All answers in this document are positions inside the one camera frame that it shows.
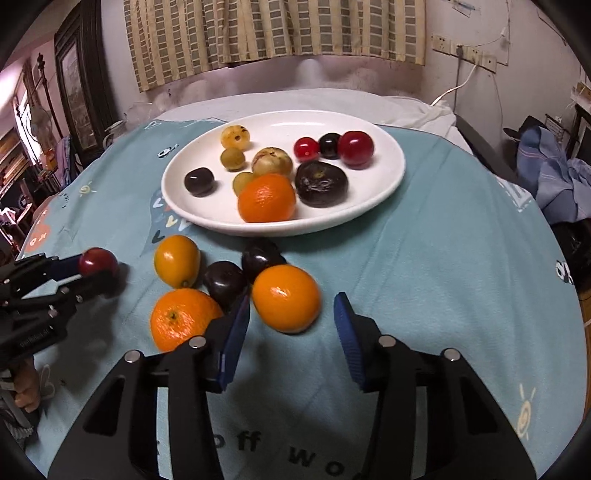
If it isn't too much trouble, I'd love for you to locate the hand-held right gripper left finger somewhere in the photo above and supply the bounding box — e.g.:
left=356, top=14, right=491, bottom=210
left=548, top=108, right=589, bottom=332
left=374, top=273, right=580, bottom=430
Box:
left=48, top=291, right=252, bottom=480

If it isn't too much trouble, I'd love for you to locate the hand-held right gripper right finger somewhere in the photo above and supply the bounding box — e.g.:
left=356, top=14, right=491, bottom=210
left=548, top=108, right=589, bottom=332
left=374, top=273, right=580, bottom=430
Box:
left=333, top=292, right=539, bottom=480

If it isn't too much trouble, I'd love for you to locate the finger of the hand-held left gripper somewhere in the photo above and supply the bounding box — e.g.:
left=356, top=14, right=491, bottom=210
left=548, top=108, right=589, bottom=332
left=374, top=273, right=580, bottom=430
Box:
left=4, top=254, right=85, bottom=296
left=28, top=272, right=120, bottom=319

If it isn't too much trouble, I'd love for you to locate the mandarin orange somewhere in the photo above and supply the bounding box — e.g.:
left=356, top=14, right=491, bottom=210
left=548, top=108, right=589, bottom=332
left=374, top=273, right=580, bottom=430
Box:
left=150, top=288, right=225, bottom=353
left=237, top=174, right=297, bottom=223
left=252, top=264, right=322, bottom=334

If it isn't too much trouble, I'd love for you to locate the small yellow plum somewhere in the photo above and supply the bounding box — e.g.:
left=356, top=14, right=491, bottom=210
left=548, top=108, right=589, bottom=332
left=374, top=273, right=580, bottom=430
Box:
left=232, top=172, right=256, bottom=196
left=220, top=148, right=246, bottom=171

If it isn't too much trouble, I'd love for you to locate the large dark purple plum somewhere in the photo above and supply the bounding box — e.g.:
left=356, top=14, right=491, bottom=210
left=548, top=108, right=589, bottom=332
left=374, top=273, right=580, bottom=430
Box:
left=294, top=160, right=350, bottom=208

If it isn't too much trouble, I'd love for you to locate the white oval plate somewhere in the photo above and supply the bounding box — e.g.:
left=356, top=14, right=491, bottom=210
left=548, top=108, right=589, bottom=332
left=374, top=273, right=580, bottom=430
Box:
left=161, top=110, right=407, bottom=237

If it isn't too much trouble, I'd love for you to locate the large yellow red-marked plum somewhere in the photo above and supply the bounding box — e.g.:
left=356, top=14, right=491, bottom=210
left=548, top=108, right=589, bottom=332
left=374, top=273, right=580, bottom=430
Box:
left=252, top=147, right=294, bottom=178

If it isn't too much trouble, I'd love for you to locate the small dark purple plum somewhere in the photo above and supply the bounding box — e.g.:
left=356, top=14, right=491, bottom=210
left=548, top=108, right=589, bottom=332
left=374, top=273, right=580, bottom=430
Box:
left=318, top=132, right=342, bottom=160

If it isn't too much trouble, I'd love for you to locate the small red plum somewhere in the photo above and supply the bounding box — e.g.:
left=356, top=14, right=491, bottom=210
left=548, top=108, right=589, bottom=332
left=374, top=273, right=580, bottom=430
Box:
left=294, top=137, right=320, bottom=161

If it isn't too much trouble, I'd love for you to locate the medium yellow plum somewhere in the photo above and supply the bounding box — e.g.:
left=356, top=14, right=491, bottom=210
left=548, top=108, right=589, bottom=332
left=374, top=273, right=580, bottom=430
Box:
left=220, top=124, right=251, bottom=149

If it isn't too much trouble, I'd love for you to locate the person's left hand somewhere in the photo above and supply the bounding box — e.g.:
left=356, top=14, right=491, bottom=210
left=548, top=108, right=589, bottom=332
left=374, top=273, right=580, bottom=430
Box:
left=9, top=364, right=44, bottom=414

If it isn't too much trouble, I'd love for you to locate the oval orange citrus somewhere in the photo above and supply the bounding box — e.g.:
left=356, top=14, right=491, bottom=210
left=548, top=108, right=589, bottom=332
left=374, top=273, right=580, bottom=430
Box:
left=154, top=234, right=202, bottom=288

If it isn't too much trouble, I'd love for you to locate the teal printed tablecloth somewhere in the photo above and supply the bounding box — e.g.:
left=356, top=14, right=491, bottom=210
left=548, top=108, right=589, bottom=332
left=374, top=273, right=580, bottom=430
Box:
left=18, top=117, right=587, bottom=480

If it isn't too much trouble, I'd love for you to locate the dark wooden framed picture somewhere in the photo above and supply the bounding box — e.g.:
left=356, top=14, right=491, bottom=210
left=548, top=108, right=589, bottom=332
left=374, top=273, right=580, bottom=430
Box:
left=53, top=0, right=117, bottom=139

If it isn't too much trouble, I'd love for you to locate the white bed sheet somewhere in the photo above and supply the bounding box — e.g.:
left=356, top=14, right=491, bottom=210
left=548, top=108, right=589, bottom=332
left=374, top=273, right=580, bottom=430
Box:
left=150, top=88, right=459, bottom=139

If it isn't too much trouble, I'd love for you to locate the blue clothes pile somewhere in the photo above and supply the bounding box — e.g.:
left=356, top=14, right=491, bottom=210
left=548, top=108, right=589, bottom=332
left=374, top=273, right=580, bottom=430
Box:
left=516, top=126, right=591, bottom=224

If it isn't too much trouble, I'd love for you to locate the checked beige curtain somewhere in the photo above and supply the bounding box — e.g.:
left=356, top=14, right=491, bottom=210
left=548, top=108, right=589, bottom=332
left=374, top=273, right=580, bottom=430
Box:
left=124, top=0, right=428, bottom=93

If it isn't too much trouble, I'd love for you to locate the white power cable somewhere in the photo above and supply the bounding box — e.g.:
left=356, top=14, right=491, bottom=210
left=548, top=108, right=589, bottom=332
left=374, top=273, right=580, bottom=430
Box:
left=431, top=46, right=481, bottom=104

